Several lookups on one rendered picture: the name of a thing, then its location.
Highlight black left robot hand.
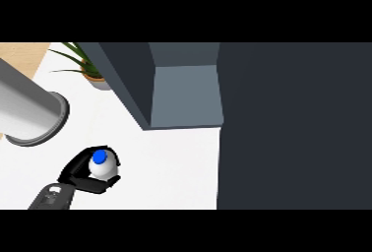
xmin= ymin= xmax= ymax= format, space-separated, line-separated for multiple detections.
xmin=57 ymin=145 xmax=125 ymax=195

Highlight white bottle with blue cap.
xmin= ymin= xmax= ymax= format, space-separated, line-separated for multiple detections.
xmin=88 ymin=149 xmax=122 ymax=181

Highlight dark grey cabinet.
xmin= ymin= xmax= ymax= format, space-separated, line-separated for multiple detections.
xmin=76 ymin=42 xmax=227 ymax=132

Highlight large grey cylinder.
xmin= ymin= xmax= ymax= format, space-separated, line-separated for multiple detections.
xmin=0 ymin=58 xmax=72 ymax=148

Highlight green potted plant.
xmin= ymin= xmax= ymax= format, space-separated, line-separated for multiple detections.
xmin=48 ymin=42 xmax=114 ymax=92

